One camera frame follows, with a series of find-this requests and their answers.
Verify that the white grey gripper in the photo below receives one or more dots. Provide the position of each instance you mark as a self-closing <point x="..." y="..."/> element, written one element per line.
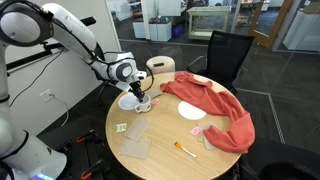
<point x="127" y="77"/>

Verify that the white ceramic mug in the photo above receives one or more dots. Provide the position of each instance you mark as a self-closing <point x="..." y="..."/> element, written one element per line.
<point x="144" y="105"/>

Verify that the small white plate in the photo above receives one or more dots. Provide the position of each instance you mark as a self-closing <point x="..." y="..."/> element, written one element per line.
<point x="128" y="102"/>

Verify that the large white plate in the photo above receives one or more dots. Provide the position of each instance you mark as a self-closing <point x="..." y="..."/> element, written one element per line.
<point x="190" y="112"/>

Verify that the brown napkin under cloth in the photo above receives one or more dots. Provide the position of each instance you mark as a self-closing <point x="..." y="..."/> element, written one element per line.
<point x="154" y="92"/>

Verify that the pink sticky note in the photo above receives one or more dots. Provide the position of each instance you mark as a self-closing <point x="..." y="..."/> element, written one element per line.
<point x="154" y="101"/>
<point x="195" y="131"/>

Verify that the beige round stool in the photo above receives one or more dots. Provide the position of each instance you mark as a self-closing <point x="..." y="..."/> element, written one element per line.
<point x="160" y="64"/>

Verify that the round wooden table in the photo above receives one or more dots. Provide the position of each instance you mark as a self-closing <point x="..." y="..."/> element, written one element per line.
<point x="166" y="161"/>

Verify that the orange marker pen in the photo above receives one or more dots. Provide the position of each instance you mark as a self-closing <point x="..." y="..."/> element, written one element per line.
<point x="184" y="149"/>

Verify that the black office chair far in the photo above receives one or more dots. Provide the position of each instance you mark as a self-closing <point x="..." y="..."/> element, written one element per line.
<point x="226" y="53"/>

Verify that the pale green cart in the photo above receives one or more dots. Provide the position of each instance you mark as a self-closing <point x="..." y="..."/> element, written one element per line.
<point x="204" y="20"/>

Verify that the red orange cloth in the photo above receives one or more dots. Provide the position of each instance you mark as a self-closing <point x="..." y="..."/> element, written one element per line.
<point x="241" y="133"/>

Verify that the black clamp orange handle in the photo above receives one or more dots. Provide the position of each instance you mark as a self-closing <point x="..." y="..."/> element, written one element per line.
<point x="84" y="137"/>

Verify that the white wall outlet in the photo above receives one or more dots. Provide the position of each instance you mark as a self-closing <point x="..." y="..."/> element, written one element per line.
<point x="47" y="95"/>

